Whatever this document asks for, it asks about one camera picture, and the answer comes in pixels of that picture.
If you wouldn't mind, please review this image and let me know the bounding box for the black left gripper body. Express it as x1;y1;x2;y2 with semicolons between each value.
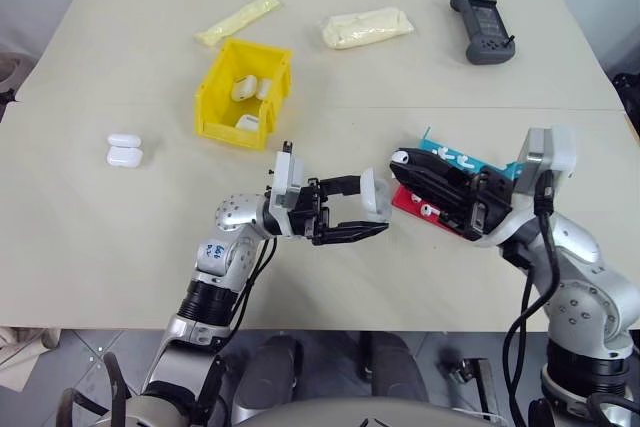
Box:
287;178;332;247

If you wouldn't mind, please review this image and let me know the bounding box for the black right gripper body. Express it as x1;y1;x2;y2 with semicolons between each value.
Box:
461;169;517;242

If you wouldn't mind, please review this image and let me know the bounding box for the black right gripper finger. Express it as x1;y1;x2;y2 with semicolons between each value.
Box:
390;165;472;229
391;147;480;189

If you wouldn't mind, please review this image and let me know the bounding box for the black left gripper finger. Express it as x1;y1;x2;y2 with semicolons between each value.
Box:
319;174;364;199
318;220;392;247

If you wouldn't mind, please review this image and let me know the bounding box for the white earbud case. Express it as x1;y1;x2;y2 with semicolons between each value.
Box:
234;113;262;134
106;132;144;150
358;167;393;224
105;146;144;168
230;74;259;103

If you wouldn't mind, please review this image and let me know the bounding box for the closed white earbud case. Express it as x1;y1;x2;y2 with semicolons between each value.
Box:
230;74;259;103
106;132;144;150
234;113;262;134
105;146;144;168

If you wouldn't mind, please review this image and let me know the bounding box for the yellow plastic bin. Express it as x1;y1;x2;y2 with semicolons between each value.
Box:
193;37;294;154

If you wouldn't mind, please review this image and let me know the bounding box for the red earbud tray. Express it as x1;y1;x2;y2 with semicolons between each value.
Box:
390;185;471;239

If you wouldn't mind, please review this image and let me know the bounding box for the teal earbud tray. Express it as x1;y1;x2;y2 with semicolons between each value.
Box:
418;125;524;179

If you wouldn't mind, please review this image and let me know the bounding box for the dark rounded shape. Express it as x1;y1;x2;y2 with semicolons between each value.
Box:
238;333;304;411
357;330;430;404

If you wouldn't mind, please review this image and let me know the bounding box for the grey handheld remote controller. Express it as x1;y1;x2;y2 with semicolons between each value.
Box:
448;0;518;66

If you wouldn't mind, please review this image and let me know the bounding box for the wide pale yellow bag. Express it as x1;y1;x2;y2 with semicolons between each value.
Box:
319;6;417;52

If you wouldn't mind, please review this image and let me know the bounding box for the black equipment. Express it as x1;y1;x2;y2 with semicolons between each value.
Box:
611;70;640;136

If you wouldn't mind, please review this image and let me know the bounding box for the silver robot torso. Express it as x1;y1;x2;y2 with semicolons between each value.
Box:
124;393;507;427

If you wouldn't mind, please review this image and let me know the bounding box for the long pale yellow packet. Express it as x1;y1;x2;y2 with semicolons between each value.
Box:
193;0;281;48

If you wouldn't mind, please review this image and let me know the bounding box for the beige cloth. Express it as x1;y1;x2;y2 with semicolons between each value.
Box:
0;325;62;394

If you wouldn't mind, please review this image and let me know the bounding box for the dark grey equipment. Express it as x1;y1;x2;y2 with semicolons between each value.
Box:
0;52;34;123

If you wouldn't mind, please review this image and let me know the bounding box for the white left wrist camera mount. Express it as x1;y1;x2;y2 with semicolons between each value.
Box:
267;140;307;209

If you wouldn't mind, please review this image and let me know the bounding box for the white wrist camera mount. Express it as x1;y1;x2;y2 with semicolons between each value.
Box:
267;140;307;209
513;124;579;199

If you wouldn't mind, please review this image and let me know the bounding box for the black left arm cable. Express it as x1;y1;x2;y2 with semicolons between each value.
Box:
231;235;280;334

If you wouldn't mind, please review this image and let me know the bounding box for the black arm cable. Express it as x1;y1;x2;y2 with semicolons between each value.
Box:
231;235;280;334
501;169;559;427

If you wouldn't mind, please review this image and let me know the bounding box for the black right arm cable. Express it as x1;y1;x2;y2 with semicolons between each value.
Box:
501;169;559;427

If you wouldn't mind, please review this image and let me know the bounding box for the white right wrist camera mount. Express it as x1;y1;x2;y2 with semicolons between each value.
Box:
513;124;579;199

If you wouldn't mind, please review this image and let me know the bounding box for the metal frame piece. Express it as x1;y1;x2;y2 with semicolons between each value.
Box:
446;355;495;416

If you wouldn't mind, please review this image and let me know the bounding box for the black strap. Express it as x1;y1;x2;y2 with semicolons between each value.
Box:
53;350;135;427

